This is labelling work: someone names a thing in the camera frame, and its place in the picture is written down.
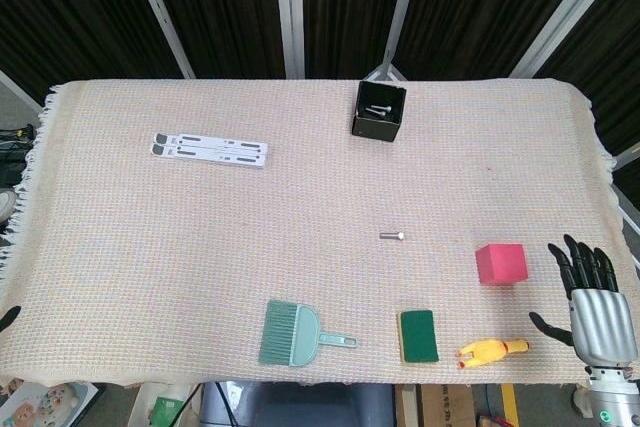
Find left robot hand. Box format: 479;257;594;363
0;305;23;334

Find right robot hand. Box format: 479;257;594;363
529;233;634;367

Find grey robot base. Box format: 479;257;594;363
199;380;397;427

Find white folding laptop stand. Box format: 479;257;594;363
148;131;270;171

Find colourful printed toy box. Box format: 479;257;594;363
0;379;100;427

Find red foam cube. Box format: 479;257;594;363
474;242;530;287

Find white sneaker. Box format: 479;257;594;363
0;188;17;223

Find yellow rubber chicken toy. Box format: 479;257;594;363
455;338;532;371

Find green and yellow sponge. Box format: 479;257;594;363
396;309;441;365

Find green packet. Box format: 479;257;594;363
149;395;190;427

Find brown cardboard box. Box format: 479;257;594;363
394;383;477;427

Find beige woven tablecloth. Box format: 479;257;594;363
0;77;640;389

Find teal mini brush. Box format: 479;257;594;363
257;299;301;366

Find black open cardboard box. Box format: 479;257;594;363
350;79;408;143

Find black pleated curtain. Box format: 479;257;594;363
0;0;640;158

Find white metal frame beam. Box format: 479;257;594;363
367;0;426;84
272;0;306;80
509;0;629;79
123;0;197;80

